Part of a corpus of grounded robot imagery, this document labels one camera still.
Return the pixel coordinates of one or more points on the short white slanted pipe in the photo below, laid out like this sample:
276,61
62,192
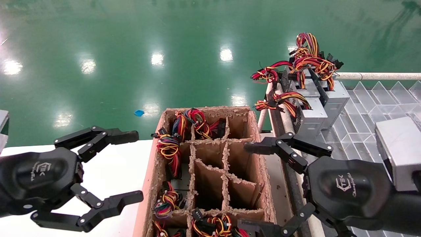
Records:
262,120

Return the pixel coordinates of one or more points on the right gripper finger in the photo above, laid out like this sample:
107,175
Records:
296,143
263,229

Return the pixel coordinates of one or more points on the brown cardboard divider grid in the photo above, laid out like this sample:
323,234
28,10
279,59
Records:
207,184

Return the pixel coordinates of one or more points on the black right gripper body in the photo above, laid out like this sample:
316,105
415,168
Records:
348,191

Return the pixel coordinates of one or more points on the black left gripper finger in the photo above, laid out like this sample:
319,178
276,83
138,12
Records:
98,136
111,205

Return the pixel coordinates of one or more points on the silver metal box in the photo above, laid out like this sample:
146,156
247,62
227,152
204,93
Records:
401,148

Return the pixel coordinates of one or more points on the small blue scrap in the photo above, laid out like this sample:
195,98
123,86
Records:
139,113

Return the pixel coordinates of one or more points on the black conveyor edge strip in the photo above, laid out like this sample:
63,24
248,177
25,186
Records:
292,187

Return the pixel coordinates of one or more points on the brown cardboard box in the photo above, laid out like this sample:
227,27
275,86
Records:
146,204

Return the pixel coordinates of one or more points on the white horizontal rail pipe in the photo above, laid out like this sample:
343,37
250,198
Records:
378,76

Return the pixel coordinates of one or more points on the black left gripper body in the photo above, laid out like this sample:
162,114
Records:
39,177

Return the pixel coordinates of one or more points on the grey conveyor side panel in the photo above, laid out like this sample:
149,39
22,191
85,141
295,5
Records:
274,184

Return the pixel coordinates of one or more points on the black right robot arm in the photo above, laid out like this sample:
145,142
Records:
406,214

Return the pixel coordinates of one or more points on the long beige conveyor pipe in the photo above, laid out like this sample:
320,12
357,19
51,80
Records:
287,123

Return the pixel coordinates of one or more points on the grey object at table edge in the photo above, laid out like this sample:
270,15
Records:
3,131

